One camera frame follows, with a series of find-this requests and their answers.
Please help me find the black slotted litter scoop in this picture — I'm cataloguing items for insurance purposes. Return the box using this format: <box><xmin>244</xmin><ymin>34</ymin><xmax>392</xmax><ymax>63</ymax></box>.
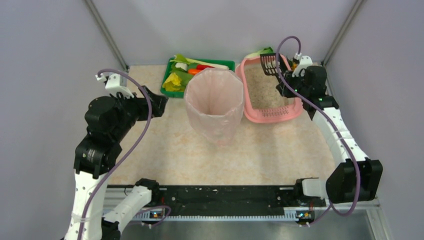
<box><xmin>259</xmin><ymin>53</ymin><xmax>291</xmax><ymax>76</ymax></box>

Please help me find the pink plastic trash bag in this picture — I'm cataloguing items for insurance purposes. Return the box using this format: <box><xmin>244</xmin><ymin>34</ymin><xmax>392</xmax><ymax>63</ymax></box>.
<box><xmin>183</xmin><ymin>68</ymin><xmax>245</xmax><ymax>146</ymax></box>

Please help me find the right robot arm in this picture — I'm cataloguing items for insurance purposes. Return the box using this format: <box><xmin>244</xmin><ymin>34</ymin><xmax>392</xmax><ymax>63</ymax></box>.
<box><xmin>276</xmin><ymin>65</ymin><xmax>383</xmax><ymax>204</ymax></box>

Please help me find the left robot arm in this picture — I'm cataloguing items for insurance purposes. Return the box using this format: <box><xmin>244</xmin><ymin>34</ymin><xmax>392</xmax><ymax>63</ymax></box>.
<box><xmin>65</xmin><ymin>86</ymin><xmax>168</xmax><ymax>240</ymax></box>

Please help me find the pink litter box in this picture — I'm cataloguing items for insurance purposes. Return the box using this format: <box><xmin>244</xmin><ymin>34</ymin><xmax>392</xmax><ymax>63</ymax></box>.
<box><xmin>235</xmin><ymin>56</ymin><xmax>304</xmax><ymax>124</ymax></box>

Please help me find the cat litter sand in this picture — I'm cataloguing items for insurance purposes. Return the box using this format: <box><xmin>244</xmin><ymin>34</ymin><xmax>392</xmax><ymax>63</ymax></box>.
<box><xmin>244</xmin><ymin>64</ymin><xmax>294</xmax><ymax>110</ymax></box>

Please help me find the yellow toy leaf vegetable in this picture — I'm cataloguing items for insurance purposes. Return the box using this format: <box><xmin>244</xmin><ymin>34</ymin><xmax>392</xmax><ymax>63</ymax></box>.
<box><xmin>162</xmin><ymin>72</ymin><xmax>185</xmax><ymax>92</ymax></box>

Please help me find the green toy leaf vegetable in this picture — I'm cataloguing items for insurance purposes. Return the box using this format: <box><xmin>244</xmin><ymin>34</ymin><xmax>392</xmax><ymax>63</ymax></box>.
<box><xmin>170</xmin><ymin>63</ymin><xmax>194</xmax><ymax>87</ymax></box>

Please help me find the orange toy carrot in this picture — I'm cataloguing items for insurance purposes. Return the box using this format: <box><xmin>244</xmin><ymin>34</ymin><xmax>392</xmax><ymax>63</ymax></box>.
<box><xmin>187</xmin><ymin>68</ymin><xmax>201</xmax><ymax>76</ymax></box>

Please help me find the white toy leek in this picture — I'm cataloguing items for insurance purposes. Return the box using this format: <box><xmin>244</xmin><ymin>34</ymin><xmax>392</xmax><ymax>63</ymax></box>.
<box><xmin>170</xmin><ymin>53</ymin><xmax>230</xmax><ymax>70</ymax></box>

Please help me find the red toy chili pepper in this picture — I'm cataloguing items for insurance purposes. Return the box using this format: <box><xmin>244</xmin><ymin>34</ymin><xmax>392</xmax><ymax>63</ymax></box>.
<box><xmin>196</xmin><ymin>64</ymin><xmax>214</xmax><ymax>71</ymax></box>

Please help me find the toy cabbage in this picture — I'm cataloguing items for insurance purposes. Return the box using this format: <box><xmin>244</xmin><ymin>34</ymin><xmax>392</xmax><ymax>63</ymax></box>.
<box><xmin>245</xmin><ymin>46</ymin><xmax>274</xmax><ymax>59</ymax></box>

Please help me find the green plastic tray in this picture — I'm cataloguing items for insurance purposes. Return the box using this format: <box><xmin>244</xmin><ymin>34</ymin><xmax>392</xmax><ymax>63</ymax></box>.
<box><xmin>160</xmin><ymin>58</ymin><xmax>236</xmax><ymax>99</ymax></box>

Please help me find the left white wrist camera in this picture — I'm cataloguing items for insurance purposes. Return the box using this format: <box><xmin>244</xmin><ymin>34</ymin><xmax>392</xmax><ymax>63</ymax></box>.
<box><xmin>95</xmin><ymin>73</ymin><xmax>135</xmax><ymax>99</ymax></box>

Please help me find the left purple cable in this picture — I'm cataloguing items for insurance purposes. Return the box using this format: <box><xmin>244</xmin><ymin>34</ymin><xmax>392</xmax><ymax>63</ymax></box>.
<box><xmin>76</xmin><ymin>68</ymin><xmax>172</xmax><ymax>240</ymax></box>

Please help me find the purple cable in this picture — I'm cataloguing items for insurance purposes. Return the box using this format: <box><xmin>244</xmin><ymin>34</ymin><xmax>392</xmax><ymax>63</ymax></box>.
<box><xmin>274</xmin><ymin>35</ymin><xmax>362</xmax><ymax>228</ymax></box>
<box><xmin>76</xmin><ymin>68</ymin><xmax>172</xmax><ymax>240</ymax></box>

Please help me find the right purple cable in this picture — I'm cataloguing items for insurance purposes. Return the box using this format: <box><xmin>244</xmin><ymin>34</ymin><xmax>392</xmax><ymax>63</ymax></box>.
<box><xmin>274</xmin><ymin>35</ymin><xmax>362</xmax><ymax>228</ymax></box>

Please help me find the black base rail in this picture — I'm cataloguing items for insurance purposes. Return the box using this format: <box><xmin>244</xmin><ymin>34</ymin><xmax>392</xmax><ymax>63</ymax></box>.
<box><xmin>146</xmin><ymin>185</ymin><xmax>326</xmax><ymax>219</ymax></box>

